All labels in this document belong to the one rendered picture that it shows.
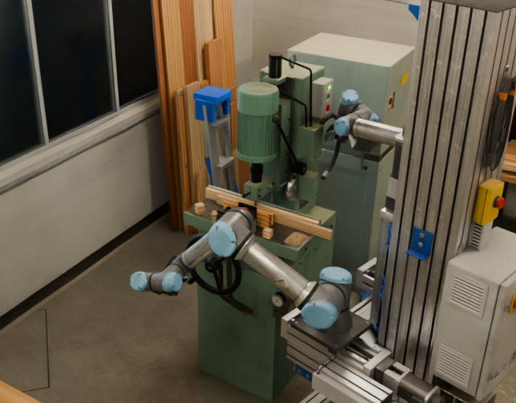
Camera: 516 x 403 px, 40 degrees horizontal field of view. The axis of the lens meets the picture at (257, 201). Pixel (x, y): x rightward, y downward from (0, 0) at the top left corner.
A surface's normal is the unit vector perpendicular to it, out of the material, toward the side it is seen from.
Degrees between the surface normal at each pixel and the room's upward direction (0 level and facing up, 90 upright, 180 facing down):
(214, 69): 87
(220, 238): 86
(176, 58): 87
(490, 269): 0
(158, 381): 0
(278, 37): 90
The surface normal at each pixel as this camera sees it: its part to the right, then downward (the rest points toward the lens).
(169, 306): 0.02, -0.88
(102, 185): 0.88, 0.24
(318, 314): -0.29, 0.50
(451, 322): -0.69, 0.32
